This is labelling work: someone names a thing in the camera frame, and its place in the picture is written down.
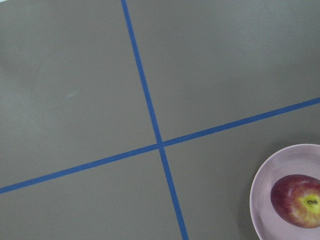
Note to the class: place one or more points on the pink plate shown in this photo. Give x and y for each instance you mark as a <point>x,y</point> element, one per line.
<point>299,159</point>

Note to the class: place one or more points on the red apple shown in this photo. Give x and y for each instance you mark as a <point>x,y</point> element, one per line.
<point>296,199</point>

